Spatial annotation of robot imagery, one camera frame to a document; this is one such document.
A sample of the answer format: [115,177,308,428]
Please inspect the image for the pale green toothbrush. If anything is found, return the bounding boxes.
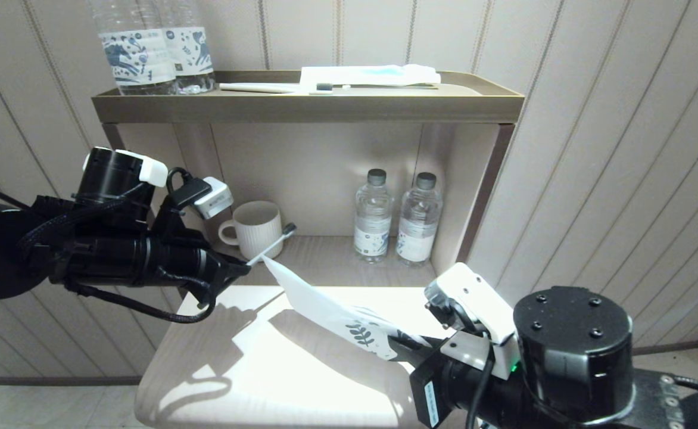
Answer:
[247,223,298,267]

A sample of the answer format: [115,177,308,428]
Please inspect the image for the white blue plastic wrapper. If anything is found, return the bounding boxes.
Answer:
[261,256,439,362]

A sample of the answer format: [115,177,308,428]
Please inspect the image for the white ribbed mug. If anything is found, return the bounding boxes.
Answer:
[219,201,284,262]

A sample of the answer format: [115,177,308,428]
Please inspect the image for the small clear water bottle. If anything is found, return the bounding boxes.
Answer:
[354,169,395,263]
[397,172,444,266]

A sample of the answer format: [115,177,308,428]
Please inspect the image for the white toothbrush dark bristles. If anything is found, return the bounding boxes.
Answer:
[219,82,333,95]

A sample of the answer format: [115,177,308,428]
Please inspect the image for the brown open shelf unit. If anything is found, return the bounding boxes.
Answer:
[92,70,525,299]

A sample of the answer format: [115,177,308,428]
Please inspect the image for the large clear water bottle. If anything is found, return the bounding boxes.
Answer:
[87,0,178,96]
[155,0,216,95]

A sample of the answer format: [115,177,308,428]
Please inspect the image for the braided left arm cable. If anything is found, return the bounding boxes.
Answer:
[66,280,219,325]

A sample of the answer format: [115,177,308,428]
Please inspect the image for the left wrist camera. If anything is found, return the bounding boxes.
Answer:
[193,177,235,220]

